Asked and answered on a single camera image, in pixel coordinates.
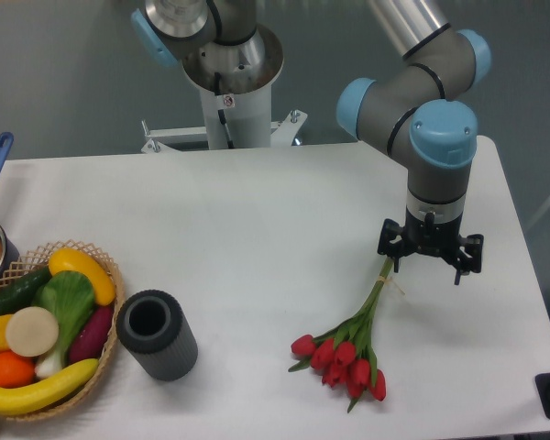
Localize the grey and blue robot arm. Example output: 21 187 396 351
131 1 491 276

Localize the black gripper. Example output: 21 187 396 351
378 210 484 285

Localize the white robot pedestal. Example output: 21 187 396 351
140 22 309 155

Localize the dark grey ribbed vase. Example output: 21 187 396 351
115 290 198 381

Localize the purple sweet potato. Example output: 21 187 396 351
68 306 114 364

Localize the red tulip bouquet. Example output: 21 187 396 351
288 258 394 412

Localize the orange fruit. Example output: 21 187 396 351
0 351 35 389

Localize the yellow banana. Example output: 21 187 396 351
0 358 99 416

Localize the black cable on pedestal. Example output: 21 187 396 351
213 71 236 149

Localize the green bok choy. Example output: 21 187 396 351
32 271 95 380

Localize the green cucumber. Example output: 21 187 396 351
0 267 51 316

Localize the beige round slice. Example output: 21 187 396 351
5 306 59 358

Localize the woven wicker basket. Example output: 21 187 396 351
0 240 125 421

